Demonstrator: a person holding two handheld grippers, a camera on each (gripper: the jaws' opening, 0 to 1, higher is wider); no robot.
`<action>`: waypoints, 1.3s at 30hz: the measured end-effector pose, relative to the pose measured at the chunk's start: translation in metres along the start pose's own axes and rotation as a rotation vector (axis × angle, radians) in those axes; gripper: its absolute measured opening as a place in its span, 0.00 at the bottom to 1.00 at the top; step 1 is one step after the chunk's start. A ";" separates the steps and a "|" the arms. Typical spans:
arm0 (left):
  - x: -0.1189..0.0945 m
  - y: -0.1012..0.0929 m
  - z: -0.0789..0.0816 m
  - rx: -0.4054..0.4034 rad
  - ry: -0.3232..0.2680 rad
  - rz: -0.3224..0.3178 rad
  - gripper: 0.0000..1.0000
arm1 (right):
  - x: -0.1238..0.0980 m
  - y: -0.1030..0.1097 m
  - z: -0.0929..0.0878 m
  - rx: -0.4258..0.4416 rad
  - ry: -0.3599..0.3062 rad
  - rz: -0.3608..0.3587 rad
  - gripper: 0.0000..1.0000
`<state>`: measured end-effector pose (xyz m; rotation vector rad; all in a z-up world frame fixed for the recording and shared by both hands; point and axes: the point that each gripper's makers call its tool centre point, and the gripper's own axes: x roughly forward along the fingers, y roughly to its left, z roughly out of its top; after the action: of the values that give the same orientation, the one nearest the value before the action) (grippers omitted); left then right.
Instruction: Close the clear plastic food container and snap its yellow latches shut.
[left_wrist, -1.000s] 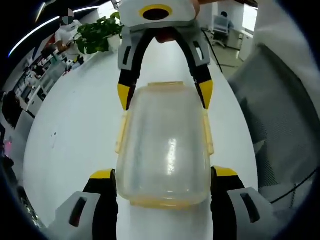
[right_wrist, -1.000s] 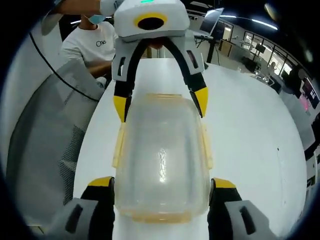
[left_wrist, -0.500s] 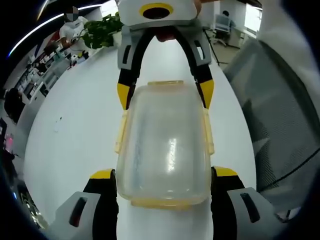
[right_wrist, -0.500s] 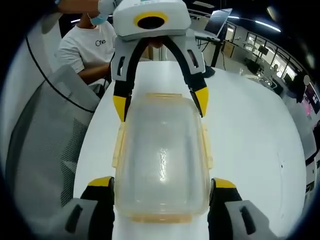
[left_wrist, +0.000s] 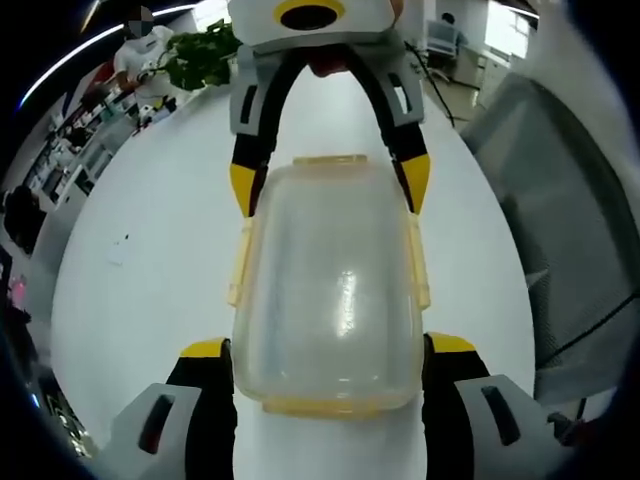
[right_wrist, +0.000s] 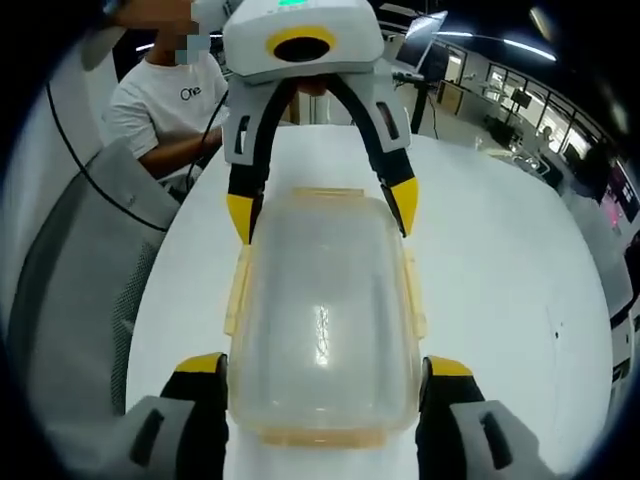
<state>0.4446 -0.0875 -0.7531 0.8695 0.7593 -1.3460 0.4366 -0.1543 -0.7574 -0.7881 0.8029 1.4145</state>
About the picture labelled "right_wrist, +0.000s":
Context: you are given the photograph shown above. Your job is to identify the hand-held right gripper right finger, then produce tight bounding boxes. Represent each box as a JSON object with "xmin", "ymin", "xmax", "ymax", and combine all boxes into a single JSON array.
[{"xmin": 416, "ymin": 354, "xmax": 557, "ymax": 480}]

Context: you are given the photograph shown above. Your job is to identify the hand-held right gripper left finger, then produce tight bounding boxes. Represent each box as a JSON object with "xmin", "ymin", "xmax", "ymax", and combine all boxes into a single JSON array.
[{"xmin": 119, "ymin": 351, "xmax": 231, "ymax": 480}]

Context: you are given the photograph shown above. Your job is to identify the clear plastic container lid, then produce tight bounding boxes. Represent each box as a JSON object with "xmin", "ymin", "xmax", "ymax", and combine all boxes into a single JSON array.
[{"xmin": 221, "ymin": 186, "xmax": 431, "ymax": 449}]

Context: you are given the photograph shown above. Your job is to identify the black stand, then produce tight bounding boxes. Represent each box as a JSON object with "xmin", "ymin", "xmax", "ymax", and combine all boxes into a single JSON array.
[{"xmin": 391, "ymin": 69, "xmax": 439, "ymax": 139}]

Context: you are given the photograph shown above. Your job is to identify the open laptop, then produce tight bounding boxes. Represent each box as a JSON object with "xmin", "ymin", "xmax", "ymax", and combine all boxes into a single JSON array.
[{"xmin": 396, "ymin": 10, "xmax": 450, "ymax": 72}]

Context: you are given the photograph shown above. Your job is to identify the grey office chair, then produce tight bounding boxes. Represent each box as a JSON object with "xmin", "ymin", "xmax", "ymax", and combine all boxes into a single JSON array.
[{"xmin": 7, "ymin": 137, "xmax": 182, "ymax": 419}]

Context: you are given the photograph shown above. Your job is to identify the white equipment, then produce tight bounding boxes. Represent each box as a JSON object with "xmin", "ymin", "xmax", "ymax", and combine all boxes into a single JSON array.
[{"xmin": 605, "ymin": 298, "xmax": 640, "ymax": 404}]

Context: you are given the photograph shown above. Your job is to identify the thin black cable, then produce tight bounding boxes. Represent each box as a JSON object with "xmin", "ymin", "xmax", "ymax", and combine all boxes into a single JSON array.
[{"xmin": 185, "ymin": 89, "xmax": 230, "ymax": 189}]

